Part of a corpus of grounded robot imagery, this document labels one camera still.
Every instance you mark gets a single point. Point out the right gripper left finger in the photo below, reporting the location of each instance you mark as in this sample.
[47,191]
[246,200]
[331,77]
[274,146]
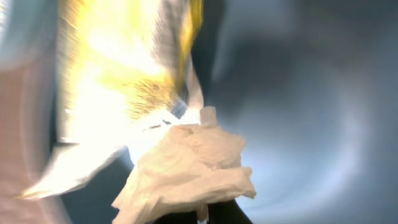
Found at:
[178,218]

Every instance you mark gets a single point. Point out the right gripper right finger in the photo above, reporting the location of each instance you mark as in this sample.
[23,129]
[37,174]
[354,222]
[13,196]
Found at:
[227,213]

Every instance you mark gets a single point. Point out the dark blue plate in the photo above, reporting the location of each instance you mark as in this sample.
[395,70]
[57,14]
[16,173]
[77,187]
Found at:
[312,86]

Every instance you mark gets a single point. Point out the yellow snack wrapper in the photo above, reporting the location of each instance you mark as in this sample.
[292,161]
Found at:
[123,67]

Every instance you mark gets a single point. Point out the dark brown serving tray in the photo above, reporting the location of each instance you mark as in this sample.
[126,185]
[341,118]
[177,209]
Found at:
[25,122]

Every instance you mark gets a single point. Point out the light blue rice bowl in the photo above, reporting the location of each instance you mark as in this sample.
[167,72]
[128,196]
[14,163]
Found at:
[28,28]

